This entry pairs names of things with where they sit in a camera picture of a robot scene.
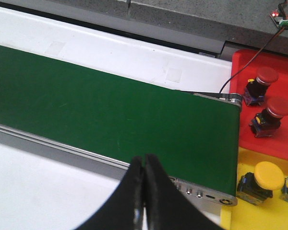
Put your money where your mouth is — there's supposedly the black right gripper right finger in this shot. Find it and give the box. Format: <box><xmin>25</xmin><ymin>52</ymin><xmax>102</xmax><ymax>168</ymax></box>
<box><xmin>144</xmin><ymin>154</ymin><xmax>222</xmax><ymax>230</ymax></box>

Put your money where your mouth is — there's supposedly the yellow plate tray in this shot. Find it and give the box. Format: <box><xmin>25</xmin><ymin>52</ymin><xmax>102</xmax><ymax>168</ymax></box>
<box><xmin>220</xmin><ymin>147</ymin><xmax>288</xmax><ymax>230</ymax></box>

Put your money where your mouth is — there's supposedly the aluminium conveyor side rail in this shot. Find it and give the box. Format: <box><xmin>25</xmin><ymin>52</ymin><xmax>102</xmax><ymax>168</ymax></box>
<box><xmin>0</xmin><ymin>124</ymin><xmax>238</xmax><ymax>207</ymax></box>

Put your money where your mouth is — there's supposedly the red plate tray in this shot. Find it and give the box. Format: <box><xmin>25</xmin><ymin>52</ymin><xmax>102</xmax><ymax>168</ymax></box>
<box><xmin>229</xmin><ymin>49</ymin><xmax>288</xmax><ymax>163</ymax></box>

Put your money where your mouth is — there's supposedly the green conveyor belt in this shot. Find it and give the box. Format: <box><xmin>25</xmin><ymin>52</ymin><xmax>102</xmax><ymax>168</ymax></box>
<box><xmin>0</xmin><ymin>46</ymin><xmax>240</xmax><ymax>196</ymax></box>

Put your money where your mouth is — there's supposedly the small circuit board with LED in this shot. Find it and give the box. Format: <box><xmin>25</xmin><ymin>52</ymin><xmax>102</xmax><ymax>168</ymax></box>
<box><xmin>269</xmin><ymin>9</ymin><xmax>288</xmax><ymax>30</ymax></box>

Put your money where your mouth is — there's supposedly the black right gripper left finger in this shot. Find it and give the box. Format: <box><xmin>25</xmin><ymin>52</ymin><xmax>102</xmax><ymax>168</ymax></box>
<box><xmin>77</xmin><ymin>156</ymin><xmax>144</xmax><ymax>230</ymax></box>

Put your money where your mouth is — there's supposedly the black conveyor cable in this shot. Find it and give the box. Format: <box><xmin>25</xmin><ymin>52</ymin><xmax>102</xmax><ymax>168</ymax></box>
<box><xmin>218</xmin><ymin>26</ymin><xmax>286</xmax><ymax>94</ymax></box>

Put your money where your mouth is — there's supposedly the red mushroom push button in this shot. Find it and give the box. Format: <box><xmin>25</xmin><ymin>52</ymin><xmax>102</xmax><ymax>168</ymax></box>
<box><xmin>242</xmin><ymin>67</ymin><xmax>279</xmax><ymax>106</ymax></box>

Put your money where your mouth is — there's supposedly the yellow mushroom push button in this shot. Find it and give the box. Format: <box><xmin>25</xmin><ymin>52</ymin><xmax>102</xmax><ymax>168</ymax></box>
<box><xmin>237</xmin><ymin>161</ymin><xmax>285</xmax><ymax>206</ymax></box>

